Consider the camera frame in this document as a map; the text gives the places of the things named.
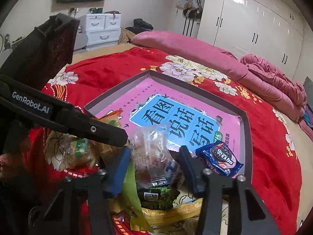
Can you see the brown patterned cushion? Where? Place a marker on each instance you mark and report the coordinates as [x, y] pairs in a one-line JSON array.
[[124, 36]]

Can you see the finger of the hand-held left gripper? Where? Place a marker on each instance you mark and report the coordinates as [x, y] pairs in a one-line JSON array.
[[97, 129]]

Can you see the orange green snack packet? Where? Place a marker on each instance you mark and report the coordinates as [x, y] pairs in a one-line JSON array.
[[111, 120]]

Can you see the yellow snack packet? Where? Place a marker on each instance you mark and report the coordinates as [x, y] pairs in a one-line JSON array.
[[171, 214]]

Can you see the green label bread packet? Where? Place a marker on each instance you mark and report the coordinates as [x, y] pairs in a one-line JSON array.
[[75, 151]]

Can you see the long pink pillow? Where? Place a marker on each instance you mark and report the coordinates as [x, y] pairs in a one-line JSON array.
[[185, 49]]

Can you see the colourful clothes pile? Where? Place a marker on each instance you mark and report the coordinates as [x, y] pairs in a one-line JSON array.
[[308, 117]]

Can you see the white drawer cabinet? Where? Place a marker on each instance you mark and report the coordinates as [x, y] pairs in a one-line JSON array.
[[100, 29]]

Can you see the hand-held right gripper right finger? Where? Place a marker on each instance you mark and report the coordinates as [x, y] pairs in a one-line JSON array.
[[189, 169]]

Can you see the grey headboard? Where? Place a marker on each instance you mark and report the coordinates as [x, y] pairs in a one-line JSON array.
[[308, 88]]

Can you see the red floral blanket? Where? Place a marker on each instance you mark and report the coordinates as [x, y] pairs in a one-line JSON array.
[[117, 66]]

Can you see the dark brown wooden furniture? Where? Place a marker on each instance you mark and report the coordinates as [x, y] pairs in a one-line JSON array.
[[46, 49]]

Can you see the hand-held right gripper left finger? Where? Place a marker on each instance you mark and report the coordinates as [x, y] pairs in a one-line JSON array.
[[119, 171]]

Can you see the clear cake packet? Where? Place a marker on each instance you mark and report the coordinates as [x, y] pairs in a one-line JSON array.
[[149, 151]]

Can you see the dark green snack packet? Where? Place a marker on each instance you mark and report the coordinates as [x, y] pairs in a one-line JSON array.
[[156, 195]]

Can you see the shallow grey cardboard box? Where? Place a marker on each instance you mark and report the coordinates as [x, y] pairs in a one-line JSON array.
[[248, 146]]

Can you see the folded pink quilt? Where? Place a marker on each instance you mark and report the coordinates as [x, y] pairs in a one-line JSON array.
[[273, 83]]

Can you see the pink picture book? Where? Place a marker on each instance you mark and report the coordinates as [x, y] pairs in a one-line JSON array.
[[185, 95]]

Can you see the dark green container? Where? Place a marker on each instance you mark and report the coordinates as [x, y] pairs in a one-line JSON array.
[[96, 10]]

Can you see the light green snack packet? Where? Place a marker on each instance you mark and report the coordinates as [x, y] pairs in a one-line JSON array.
[[130, 188]]

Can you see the dark clothing pile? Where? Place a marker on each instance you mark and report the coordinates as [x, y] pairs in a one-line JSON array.
[[143, 24]]

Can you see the blue cookie packet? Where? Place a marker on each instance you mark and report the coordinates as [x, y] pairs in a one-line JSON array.
[[217, 160]]

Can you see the white wardrobe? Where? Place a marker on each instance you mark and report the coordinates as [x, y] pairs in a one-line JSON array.
[[244, 22]]

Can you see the hanging bags on hooks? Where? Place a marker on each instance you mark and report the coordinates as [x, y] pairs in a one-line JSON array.
[[192, 5]]

